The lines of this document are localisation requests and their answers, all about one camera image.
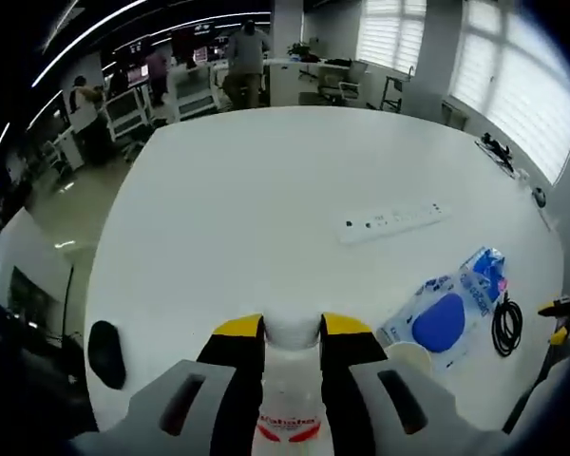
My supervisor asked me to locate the light blue wipes packet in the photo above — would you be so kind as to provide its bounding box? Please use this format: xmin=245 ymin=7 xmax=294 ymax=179
xmin=376 ymin=274 xmax=472 ymax=372

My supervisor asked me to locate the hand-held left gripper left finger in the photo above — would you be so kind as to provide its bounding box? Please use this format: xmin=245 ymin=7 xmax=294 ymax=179
xmin=123 ymin=313 xmax=267 ymax=456

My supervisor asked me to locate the black cable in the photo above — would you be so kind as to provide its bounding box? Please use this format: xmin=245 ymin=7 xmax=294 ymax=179
xmin=490 ymin=288 xmax=524 ymax=358

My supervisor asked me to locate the white power strip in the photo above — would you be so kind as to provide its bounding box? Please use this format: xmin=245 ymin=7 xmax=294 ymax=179
xmin=333 ymin=202 xmax=453 ymax=247

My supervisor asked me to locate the wire tray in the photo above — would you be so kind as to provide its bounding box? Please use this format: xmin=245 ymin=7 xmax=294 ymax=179
xmin=473 ymin=131 xmax=520 ymax=178

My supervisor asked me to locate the window with white blinds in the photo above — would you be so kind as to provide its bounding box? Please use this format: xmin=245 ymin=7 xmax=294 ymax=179
xmin=354 ymin=0 xmax=429 ymax=78
xmin=447 ymin=0 xmax=570 ymax=187

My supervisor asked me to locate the white paper cup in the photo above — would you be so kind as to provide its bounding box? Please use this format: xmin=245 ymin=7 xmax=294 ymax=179
xmin=383 ymin=341 xmax=433 ymax=382

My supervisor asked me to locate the office chair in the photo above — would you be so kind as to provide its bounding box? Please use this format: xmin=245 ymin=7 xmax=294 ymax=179
xmin=335 ymin=60 xmax=371 ymax=105

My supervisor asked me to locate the blue printed packet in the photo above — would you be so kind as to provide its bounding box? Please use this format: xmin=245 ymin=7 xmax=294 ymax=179
xmin=457 ymin=245 xmax=510 ymax=320

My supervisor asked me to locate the black oval object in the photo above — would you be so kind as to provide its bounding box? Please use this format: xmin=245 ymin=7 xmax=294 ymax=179
xmin=86 ymin=319 xmax=127 ymax=391

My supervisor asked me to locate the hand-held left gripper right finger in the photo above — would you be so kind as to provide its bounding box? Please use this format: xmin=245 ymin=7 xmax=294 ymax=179
xmin=319 ymin=312 xmax=463 ymax=456

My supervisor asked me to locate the white tabletop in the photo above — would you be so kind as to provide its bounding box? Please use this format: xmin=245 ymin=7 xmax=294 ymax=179
xmin=83 ymin=104 xmax=569 ymax=436

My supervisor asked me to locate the ceiling light strip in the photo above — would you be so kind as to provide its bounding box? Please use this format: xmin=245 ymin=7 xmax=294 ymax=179
xmin=29 ymin=0 xmax=149 ymax=90

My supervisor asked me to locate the clear plastic bottle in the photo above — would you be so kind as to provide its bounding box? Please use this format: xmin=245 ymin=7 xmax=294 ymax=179
xmin=255 ymin=311 xmax=334 ymax=456

